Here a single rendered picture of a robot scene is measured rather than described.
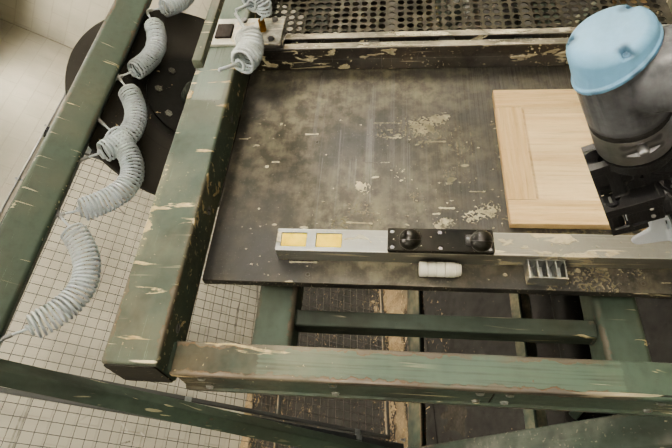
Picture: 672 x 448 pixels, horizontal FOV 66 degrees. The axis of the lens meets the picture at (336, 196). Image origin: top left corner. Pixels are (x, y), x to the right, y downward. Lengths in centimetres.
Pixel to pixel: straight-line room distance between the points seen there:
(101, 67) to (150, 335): 101
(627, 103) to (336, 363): 61
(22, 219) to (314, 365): 85
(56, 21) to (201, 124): 675
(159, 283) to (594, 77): 77
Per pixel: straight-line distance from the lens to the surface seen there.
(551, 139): 125
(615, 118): 55
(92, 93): 169
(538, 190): 115
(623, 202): 66
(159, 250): 103
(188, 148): 116
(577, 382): 96
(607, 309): 112
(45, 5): 781
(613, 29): 52
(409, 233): 89
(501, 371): 93
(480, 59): 138
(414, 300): 218
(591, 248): 108
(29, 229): 146
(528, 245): 105
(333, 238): 103
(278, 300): 107
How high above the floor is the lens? 200
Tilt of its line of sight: 22 degrees down
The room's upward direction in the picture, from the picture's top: 69 degrees counter-clockwise
